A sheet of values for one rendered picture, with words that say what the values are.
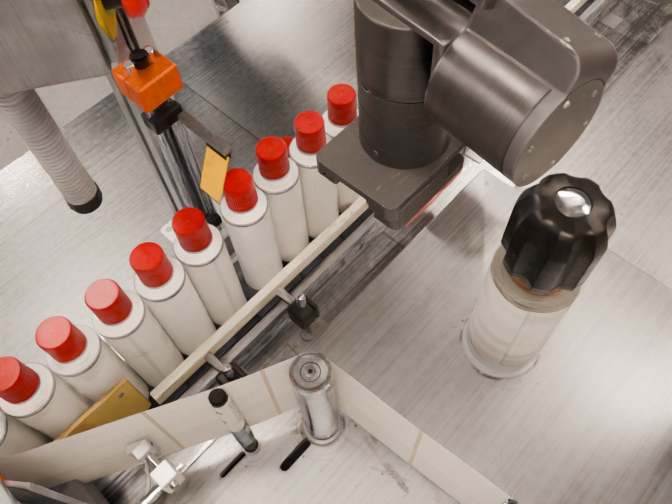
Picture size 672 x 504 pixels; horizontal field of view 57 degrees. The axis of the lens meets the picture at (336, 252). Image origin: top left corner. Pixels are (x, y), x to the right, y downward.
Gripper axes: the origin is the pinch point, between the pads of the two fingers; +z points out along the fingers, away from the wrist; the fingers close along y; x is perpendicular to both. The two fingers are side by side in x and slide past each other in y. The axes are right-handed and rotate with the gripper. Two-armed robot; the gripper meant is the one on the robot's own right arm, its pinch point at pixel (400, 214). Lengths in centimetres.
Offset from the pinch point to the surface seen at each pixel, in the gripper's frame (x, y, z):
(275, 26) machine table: 57, 35, 35
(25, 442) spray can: 18.0, -32.8, 18.5
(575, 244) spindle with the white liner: -10.9, 7.9, 2.7
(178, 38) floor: 160, 69, 116
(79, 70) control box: 19.1, -10.6, -10.9
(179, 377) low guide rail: 16.0, -18.6, 27.3
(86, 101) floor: 160, 28, 115
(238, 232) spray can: 18.4, -4.2, 16.4
